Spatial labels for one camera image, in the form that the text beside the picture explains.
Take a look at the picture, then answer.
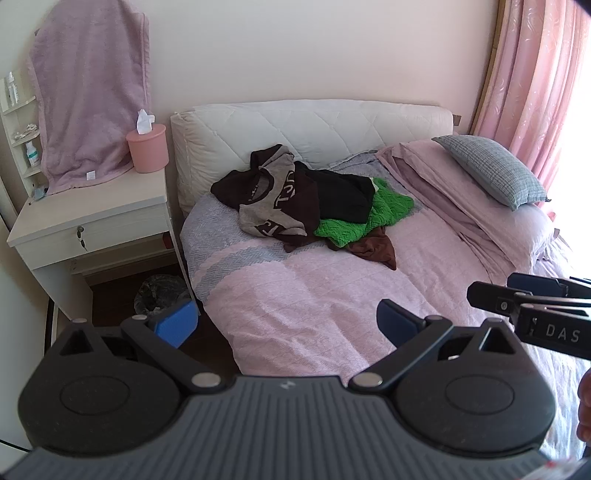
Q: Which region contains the pink folded duvet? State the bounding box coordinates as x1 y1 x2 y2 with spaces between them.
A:
376 141 555 278

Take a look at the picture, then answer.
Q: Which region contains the trash bin with black bag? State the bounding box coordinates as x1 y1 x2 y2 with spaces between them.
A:
134 274 190 319

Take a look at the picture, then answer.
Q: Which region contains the white padded headboard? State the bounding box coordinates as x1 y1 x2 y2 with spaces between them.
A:
170 99 454 215

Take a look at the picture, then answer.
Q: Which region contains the grey and brown sweater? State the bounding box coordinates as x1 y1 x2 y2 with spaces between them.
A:
211 144 321 252

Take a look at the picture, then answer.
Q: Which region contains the white nightstand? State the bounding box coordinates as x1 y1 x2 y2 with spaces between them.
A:
7 164 201 319

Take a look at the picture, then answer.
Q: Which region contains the pink round tissue box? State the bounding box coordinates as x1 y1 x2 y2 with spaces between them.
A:
126 124 168 174

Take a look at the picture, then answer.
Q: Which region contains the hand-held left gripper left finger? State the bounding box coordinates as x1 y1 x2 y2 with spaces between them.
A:
58 298 236 394

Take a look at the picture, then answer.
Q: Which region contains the wooden window frame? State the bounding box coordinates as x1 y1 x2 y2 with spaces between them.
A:
468 0 513 134

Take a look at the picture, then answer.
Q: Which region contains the green knitted sweater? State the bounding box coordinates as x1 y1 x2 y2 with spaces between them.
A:
314 178 415 250

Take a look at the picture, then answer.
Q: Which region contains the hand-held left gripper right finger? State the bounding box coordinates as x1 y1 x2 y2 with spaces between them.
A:
348 298 526 394

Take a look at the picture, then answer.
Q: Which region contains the purple towel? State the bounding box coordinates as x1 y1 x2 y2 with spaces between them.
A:
28 0 153 197

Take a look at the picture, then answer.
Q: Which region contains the pink bedspread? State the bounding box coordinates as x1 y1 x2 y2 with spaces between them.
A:
179 138 591 462

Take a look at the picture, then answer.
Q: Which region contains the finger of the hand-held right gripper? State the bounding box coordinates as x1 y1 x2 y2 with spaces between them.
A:
466 281 591 325
507 272 591 301

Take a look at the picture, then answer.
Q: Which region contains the brown garment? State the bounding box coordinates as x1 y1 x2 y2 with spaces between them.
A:
345 226 398 271

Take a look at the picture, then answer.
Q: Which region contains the white shelf unit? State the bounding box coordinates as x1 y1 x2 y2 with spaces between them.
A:
0 69 47 195

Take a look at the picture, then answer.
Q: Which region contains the black garment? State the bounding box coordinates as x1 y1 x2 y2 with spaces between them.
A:
295 161 376 224

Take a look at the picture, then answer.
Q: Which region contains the grey pillow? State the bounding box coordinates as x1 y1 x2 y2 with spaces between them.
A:
431 135 550 210

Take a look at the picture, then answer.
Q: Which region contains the pink curtain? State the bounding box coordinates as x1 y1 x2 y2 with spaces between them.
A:
473 0 591 222

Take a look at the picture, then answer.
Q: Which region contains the person's right hand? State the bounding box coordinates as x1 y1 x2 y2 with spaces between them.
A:
577 368 591 446

